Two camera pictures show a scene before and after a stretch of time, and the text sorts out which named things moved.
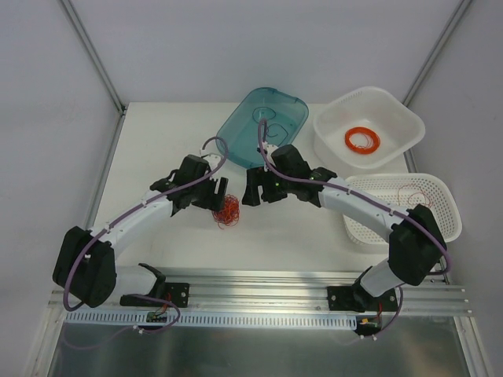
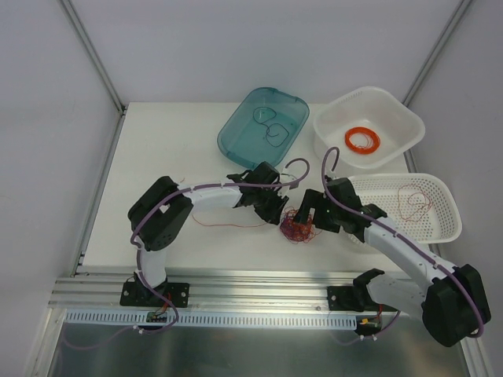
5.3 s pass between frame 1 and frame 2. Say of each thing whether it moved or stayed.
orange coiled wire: stayed
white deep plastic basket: stayed
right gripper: moved
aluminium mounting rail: stayed
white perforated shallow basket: stayed
